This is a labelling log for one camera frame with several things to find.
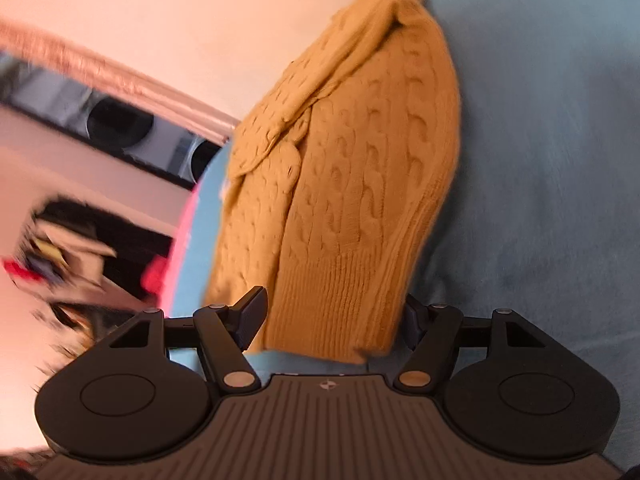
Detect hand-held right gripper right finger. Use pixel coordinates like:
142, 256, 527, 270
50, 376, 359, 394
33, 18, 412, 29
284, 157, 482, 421
393, 293, 549, 394

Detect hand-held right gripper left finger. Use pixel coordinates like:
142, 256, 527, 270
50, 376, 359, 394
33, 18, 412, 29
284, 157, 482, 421
107, 285, 269, 395

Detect yellow cable-knit cardigan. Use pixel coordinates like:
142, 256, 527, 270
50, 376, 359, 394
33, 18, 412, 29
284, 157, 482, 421
205, 0, 462, 366

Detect red cloth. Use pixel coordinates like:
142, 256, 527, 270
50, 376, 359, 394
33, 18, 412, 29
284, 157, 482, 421
142, 254, 174, 297

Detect pink blanket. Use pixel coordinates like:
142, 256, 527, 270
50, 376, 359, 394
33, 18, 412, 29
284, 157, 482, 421
170, 180, 207, 311

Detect dark cloth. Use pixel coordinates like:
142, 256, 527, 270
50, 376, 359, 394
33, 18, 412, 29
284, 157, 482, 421
30, 199, 174, 322

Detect grey washing machine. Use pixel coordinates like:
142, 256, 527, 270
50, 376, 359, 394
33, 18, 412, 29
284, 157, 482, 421
150, 127, 226, 187

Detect stacked washing machines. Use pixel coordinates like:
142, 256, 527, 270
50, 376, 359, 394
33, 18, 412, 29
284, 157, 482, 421
0, 94, 199, 192

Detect pale crumpled cloth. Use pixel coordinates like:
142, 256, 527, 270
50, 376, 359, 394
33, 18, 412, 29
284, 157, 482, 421
29, 219, 119, 292

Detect blue floral bedsheet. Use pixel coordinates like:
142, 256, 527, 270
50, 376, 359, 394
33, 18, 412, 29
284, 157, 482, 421
170, 0, 640, 461

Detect grey tumble dryer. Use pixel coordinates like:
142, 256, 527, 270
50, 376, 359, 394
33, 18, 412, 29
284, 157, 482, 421
45, 77, 162, 161

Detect pink patterned curtain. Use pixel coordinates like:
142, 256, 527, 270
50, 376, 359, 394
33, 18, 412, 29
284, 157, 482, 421
0, 17, 241, 145

